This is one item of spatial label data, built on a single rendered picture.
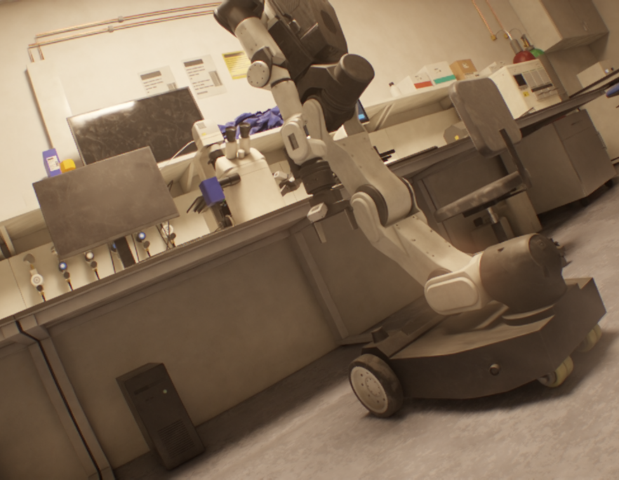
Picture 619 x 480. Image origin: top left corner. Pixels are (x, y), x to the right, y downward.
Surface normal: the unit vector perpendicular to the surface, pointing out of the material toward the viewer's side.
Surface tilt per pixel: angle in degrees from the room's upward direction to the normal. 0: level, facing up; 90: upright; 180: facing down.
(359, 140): 75
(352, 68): 80
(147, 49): 90
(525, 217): 90
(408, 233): 54
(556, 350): 90
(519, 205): 90
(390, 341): 45
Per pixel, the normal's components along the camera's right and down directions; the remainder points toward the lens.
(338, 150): -0.50, 0.62
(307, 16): -0.54, 0.09
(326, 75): -0.80, 0.33
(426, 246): 0.10, -0.74
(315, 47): -0.28, 0.44
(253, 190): 0.43, -0.25
